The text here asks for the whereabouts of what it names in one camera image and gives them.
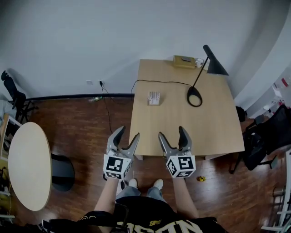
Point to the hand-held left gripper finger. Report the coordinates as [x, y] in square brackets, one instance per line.
[112, 141]
[133, 148]

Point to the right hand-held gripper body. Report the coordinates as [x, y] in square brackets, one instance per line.
[182, 163]

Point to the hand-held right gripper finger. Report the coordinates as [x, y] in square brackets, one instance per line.
[166, 146]
[187, 143]

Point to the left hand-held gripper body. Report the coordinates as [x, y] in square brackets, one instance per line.
[113, 165]

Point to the small clear packet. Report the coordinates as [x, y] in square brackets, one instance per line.
[154, 97]

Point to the person's left forearm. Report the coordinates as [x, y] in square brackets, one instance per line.
[108, 195]

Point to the person's right forearm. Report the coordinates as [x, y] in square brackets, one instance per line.
[185, 198]

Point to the square wooden table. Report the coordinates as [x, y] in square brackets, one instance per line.
[204, 127]

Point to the small yellow toy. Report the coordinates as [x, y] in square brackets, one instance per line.
[201, 179]

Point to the person's right white shoe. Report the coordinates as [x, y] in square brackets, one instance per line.
[158, 183]

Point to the person's blue jeans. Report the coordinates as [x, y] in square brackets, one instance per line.
[128, 193]

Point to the clear plastic bottle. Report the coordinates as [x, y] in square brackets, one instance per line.
[95, 99]

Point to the black round table base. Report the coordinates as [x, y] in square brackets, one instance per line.
[63, 173]

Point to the black backpack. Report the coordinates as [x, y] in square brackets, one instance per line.
[241, 113]

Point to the person's black jersey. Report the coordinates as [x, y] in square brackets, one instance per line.
[147, 218]

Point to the yellow wooden box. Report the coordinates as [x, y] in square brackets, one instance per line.
[184, 64]

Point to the black mesh office chair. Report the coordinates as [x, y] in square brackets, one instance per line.
[268, 136]

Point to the white mug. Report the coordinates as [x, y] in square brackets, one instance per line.
[199, 63]

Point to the black desk lamp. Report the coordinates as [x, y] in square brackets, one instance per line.
[216, 66]

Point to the small dark device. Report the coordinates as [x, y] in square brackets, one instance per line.
[186, 59]

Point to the round wooden table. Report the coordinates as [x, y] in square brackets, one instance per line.
[29, 166]

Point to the white water dispenser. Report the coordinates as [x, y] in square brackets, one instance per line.
[277, 95]

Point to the black swivel chair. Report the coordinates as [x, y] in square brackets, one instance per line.
[16, 95]

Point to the row of white desks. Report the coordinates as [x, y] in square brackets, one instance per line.
[284, 204]

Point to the white wall socket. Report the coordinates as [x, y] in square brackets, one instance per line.
[89, 82]
[101, 82]

